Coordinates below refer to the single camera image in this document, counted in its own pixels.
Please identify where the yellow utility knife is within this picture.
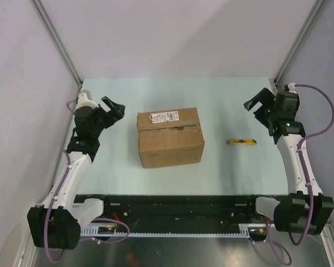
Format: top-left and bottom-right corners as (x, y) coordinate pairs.
(226, 139), (257, 146)

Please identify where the brown cardboard express box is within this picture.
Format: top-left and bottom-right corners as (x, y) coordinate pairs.
(136, 107), (205, 169)

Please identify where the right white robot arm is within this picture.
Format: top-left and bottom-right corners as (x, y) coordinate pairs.
(244, 83), (334, 235)

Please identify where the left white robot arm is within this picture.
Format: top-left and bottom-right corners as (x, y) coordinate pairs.
(27, 92), (126, 250)

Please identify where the white shipping label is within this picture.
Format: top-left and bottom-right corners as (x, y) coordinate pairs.
(148, 111), (179, 123)

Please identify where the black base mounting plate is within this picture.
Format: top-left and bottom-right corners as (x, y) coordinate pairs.
(75, 194), (266, 232)

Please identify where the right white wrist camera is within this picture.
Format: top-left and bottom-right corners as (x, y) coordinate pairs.
(284, 82), (297, 93)

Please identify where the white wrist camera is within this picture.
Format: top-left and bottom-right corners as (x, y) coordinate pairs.
(76, 90), (98, 108)
(284, 82), (297, 93)

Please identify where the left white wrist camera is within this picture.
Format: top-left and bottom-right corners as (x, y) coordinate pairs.
(76, 90), (98, 108)

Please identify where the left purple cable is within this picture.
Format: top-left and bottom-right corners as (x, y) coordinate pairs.
(42, 101), (130, 264)

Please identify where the right aluminium frame post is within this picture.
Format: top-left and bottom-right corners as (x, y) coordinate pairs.
(273, 0), (328, 85)

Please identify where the aluminium frame post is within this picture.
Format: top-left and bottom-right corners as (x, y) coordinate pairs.
(30, 0), (82, 88)
(273, 0), (328, 85)

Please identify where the grey slotted cable duct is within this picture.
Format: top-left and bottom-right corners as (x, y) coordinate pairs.
(81, 224), (266, 238)

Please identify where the left aluminium frame post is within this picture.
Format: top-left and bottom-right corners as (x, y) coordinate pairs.
(30, 0), (82, 88)

